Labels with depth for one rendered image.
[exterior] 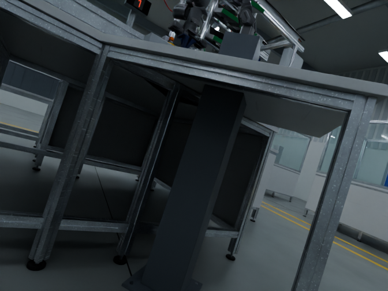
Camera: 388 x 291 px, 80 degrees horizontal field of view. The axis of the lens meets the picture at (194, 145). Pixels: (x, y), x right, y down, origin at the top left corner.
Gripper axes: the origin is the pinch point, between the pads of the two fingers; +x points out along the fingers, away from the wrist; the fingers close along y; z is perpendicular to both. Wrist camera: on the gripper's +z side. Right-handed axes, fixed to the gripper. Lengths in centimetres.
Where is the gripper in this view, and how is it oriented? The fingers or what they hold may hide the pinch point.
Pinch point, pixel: (185, 46)
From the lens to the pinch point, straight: 114.3
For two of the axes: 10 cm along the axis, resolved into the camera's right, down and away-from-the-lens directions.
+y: -7.6, -2.7, -5.9
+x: -3.2, 9.5, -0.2
